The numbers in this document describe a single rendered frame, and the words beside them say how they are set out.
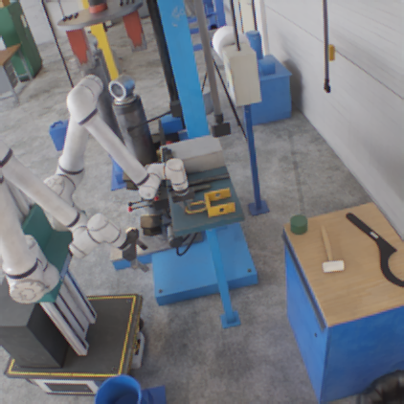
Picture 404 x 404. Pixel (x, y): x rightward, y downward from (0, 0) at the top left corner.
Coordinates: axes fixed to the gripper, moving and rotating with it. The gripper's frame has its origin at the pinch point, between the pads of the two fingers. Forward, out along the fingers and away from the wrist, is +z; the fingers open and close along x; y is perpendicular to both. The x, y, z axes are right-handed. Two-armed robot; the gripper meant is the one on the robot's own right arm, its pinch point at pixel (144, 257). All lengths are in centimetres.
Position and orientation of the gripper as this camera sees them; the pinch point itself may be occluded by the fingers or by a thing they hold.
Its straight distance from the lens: 190.7
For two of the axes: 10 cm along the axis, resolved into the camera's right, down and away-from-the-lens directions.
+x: 1.2, 7.0, -7.0
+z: 5.5, 5.4, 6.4
